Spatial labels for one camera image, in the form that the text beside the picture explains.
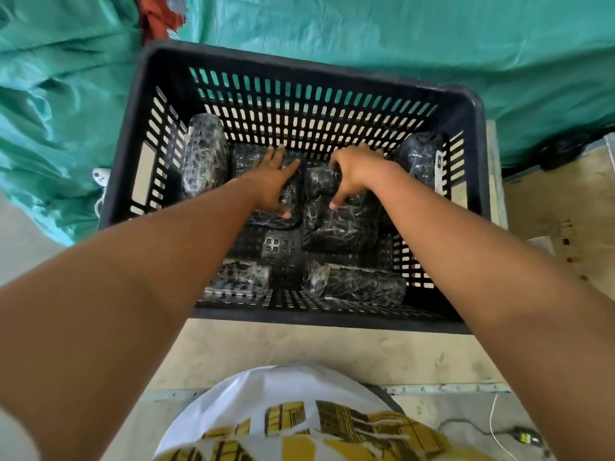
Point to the person's right hand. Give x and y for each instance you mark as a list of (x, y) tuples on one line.
[(363, 167)]

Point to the black bag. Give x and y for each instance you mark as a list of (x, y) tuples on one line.
[(571, 148)]

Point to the person's left forearm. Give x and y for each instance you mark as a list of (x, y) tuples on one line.
[(120, 292)]

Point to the person's left middle finger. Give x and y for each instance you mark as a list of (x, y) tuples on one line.
[(279, 156)]

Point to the person's left thumb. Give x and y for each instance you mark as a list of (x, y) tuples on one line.
[(281, 211)]

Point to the person's left hand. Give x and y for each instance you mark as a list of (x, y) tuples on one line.
[(266, 184)]

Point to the large black plastic-wrapped parcel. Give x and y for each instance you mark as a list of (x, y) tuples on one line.
[(288, 206)]

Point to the plywood board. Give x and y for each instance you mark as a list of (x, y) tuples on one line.
[(567, 211)]

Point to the teal tarpaulin sheet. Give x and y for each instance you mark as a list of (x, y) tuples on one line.
[(432, 47)]

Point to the person's right forearm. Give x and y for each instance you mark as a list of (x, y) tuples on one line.
[(490, 283)]

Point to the black perforated plastic crate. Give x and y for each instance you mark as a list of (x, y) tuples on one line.
[(307, 76)]

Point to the white label tag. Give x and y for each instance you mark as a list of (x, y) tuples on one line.
[(438, 170)]

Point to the small black plastic-wrapped parcel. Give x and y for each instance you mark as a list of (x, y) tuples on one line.
[(319, 183)]

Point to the red cloth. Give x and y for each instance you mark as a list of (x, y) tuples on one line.
[(158, 14)]

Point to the heap of black wrapped packets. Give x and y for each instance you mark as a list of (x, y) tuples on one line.
[(205, 153)]

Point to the person's right thumb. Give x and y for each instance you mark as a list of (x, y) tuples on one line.
[(338, 199)]

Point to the white shirt with yellow print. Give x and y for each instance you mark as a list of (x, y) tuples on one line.
[(288, 388)]

